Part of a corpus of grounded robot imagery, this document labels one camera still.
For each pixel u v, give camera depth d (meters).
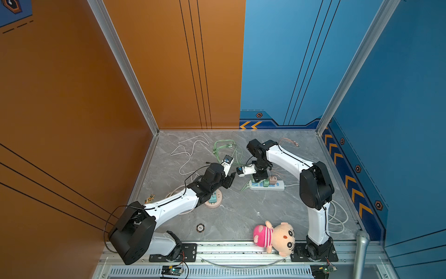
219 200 0.86
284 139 1.16
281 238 0.70
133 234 0.42
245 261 0.73
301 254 0.72
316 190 0.54
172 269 0.71
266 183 0.87
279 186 0.91
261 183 0.91
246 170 0.82
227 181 0.74
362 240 0.74
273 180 0.88
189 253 0.74
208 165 0.66
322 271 0.70
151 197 0.89
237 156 1.07
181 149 1.10
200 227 0.81
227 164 0.72
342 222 0.79
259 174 0.81
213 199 0.82
